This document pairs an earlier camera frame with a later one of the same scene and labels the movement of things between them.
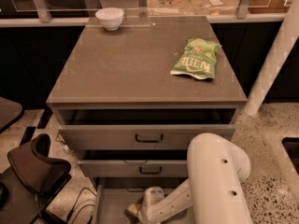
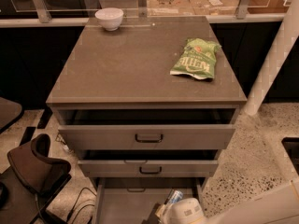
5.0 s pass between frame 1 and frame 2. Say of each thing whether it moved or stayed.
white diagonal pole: stayed
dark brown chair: stayed
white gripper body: moved
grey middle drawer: stayed
